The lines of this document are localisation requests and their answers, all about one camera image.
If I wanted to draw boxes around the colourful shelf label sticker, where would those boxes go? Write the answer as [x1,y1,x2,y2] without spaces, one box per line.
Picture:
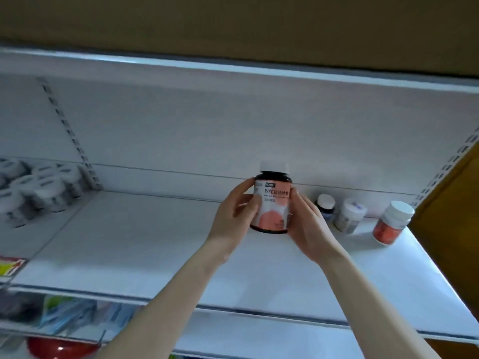
[0,257,27,277]

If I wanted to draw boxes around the white bottle with grey label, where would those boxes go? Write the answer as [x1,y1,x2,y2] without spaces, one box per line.
[334,198,367,235]

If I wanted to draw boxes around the person's left forearm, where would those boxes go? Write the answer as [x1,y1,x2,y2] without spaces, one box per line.
[95,241,230,359]

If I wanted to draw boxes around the slotted metal shelf upright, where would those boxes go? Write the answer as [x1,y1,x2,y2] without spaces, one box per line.
[410,127,479,209]
[37,78,102,191]

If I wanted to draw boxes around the blue plastic packets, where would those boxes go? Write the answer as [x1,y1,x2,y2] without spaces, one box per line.
[39,295,137,338]

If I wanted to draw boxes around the group of white-lidded jars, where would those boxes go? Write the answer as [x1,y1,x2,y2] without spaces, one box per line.
[0,158,91,228]

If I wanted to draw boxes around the person's right hand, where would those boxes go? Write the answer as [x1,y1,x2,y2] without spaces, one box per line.
[287,187,349,267]

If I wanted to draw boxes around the person's left hand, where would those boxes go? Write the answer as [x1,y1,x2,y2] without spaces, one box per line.
[205,177,261,264]

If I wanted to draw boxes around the person's right forearm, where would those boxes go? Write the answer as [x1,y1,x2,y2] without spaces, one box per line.
[320,250,444,359]

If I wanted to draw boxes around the white metal shelf board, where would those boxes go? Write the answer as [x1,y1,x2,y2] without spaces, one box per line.
[7,190,479,344]

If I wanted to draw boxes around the white upper shelf board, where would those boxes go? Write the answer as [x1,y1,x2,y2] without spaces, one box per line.
[0,46,479,94]

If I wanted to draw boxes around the white shelf back panel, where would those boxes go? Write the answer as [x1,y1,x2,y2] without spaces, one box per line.
[0,73,479,221]

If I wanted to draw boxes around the dark bottle with pink label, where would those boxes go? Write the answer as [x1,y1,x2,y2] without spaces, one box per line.
[250,160,293,235]

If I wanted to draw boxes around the red round bowl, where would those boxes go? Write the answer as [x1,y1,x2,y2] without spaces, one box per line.
[27,336,102,359]

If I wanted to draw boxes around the small dark bottle white cap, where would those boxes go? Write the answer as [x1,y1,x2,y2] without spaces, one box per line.
[315,194,336,223]

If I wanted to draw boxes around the dark grey package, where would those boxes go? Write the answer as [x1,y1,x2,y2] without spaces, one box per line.
[0,291,45,326]

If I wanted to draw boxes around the white-capped bottle with orange label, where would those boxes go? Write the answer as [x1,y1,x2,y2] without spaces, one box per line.
[372,200,415,246]

